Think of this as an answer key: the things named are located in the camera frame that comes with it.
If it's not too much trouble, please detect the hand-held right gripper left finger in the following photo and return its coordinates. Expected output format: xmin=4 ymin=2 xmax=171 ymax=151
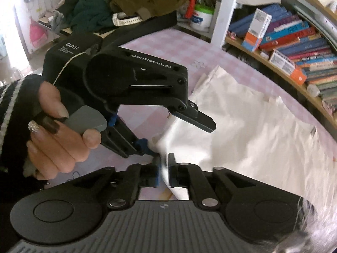
xmin=67 ymin=155 xmax=160 ymax=210

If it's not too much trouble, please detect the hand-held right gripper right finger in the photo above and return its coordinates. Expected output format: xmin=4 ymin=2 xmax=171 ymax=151
xmin=168 ymin=153 xmax=261 ymax=209

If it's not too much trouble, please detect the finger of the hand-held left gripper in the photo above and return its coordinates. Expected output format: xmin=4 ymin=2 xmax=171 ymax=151
xmin=101 ymin=116 xmax=158 ymax=159
xmin=170 ymin=101 xmax=217 ymax=133

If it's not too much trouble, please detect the beige t-shirt with black print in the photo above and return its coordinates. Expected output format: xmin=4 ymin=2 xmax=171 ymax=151
xmin=153 ymin=65 xmax=337 ymax=243

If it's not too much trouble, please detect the person's left forearm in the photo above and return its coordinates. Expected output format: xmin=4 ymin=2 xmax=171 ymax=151
xmin=0 ymin=74 xmax=50 ymax=253

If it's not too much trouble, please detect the person's left hand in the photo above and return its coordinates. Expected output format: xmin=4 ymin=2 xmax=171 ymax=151
xmin=24 ymin=80 xmax=102 ymax=180

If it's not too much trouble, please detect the pink checked cartoon table mat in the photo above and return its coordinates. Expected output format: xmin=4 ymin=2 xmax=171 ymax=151
xmin=47 ymin=26 xmax=337 ymax=203

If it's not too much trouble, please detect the black chair back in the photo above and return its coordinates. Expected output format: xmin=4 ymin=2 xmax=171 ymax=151
xmin=101 ymin=11 xmax=178 ymax=54

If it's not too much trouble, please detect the white wristwatch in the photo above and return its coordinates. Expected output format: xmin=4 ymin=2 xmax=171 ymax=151
xmin=112 ymin=13 xmax=143 ymax=27

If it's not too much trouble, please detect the dark green cloth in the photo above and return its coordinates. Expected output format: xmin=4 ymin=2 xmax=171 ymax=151
xmin=64 ymin=0 xmax=117 ymax=32

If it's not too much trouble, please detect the white jar with green lid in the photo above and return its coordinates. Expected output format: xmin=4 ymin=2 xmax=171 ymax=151
xmin=190 ymin=4 xmax=214 ymax=32

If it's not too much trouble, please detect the flat white orange box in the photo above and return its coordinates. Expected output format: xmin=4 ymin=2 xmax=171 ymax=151
xmin=269 ymin=49 xmax=308 ymax=85

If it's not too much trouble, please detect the tall white orange box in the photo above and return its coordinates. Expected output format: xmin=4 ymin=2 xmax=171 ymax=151
xmin=242 ymin=8 xmax=273 ymax=52

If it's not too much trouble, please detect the red tassel charm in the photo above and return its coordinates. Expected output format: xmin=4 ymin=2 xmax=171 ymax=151
xmin=185 ymin=0 xmax=197 ymax=19

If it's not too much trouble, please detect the white wooden bookshelf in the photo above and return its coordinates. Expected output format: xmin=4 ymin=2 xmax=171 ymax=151
xmin=174 ymin=0 xmax=337 ymax=132

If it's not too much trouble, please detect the white charger plug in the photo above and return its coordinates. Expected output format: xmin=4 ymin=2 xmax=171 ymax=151
xmin=307 ymin=84 xmax=321 ymax=98

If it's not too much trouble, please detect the row of colourful books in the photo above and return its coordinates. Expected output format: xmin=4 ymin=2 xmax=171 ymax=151
xmin=229 ymin=3 xmax=337 ymax=106

